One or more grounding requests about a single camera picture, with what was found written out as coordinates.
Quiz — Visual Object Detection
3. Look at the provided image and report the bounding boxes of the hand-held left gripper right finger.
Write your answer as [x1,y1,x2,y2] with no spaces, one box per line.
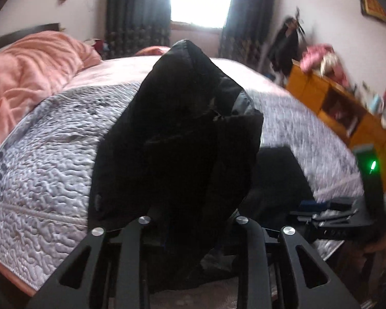
[234,216,361,309]

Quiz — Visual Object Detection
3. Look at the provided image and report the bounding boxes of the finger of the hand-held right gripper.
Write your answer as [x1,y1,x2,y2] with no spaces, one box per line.
[297,198,357,214]
[289,209,358,230]

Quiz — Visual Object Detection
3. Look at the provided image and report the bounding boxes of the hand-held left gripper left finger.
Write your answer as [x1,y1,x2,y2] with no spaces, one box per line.
[28,216,152,309]

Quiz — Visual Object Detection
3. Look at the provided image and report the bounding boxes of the black quilted pants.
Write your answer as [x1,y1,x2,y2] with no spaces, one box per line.
[87,39,314,293]

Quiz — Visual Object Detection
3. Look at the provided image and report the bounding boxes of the person's right hand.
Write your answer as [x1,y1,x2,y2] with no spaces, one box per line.
[365,228,386,256]

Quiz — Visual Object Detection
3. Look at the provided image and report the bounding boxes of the yellow wooden cabinet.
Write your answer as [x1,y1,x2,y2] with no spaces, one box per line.
[285,63,386,194]

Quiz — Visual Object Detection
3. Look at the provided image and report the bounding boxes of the grey quilted bedspread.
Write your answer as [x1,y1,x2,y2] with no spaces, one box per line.
[0,80,365,292]

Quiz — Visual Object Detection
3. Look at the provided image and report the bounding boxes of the pile of pink clothes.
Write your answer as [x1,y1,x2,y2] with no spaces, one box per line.
[300,43,349,86]

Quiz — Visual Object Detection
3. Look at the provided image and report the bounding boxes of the dark coats on rack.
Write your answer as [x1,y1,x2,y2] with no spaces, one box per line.
[268,8,307,77]

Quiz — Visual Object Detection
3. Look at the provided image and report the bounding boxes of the pink bed sheet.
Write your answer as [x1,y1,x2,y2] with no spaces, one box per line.
[63,55,285,92]

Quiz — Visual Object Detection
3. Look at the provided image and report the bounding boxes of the dark patterned curtain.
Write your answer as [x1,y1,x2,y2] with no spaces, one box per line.
[218,0,277,71]
[103,0,175,61]

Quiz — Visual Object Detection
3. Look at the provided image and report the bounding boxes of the red pillow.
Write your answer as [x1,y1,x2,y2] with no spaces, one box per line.
[134,46,172,56]

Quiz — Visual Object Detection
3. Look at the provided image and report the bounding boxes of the pink fleece blanket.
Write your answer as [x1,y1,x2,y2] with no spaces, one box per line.
[0,30,103,158]

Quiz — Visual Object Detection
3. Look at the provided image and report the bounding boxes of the window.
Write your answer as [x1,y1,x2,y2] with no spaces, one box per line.
[170,0,237,30]

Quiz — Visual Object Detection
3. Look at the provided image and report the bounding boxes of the dark wooden headboard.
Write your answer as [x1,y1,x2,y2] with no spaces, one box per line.
[0,22,62,55]

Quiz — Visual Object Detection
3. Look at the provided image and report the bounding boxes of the framed wall picture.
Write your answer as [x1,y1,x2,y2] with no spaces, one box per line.
[358,0,386,25]

